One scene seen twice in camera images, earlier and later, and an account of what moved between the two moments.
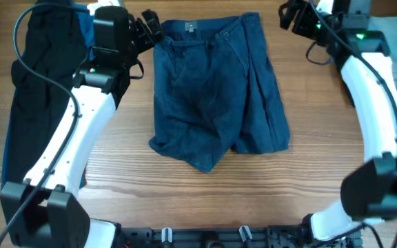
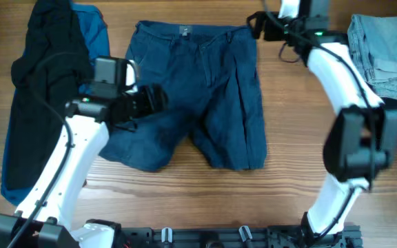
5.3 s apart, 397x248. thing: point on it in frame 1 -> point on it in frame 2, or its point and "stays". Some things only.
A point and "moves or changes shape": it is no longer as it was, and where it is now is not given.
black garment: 58,45 stays
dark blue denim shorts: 214,89 moves or changes shape
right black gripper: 300,21 -> 257,22
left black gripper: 138,31 -> 151,100
